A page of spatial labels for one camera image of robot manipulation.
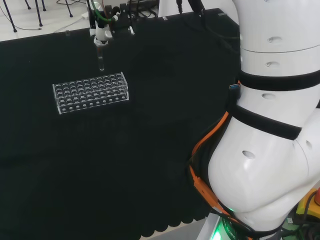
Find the thin floor cable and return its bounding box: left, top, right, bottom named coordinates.
left=15, top=14, right=87, bottom=31

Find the black tripod leg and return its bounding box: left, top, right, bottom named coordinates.
left=63, top=0, right=74, bottom=19
left=1, top=0, right=18, bottom=33
left=34, top=0, right=44, bottom=27

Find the black cable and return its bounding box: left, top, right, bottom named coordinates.
left=174, top=0, right=241, bottom=54

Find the green cable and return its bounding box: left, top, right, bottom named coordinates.
left=90, top=0, right=119, bottom=24

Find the clear glass test tube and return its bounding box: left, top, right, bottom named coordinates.
left=96, top=42, right=106, bottom=72

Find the clear plastic test tube rack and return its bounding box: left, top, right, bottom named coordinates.
left=51, top=71, right=131, bottom=116

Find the black bench cloth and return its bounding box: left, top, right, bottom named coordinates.
left=0, top=7, right=241, bottom=240

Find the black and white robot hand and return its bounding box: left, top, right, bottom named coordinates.
left=87, top=3, right=136, bottom=47

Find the orange cable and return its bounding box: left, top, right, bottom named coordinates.
left=188, top=79, right=242, bottom=226

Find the yellow stop button box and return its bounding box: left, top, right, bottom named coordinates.
left=295, top=186, right=320, bottom=224

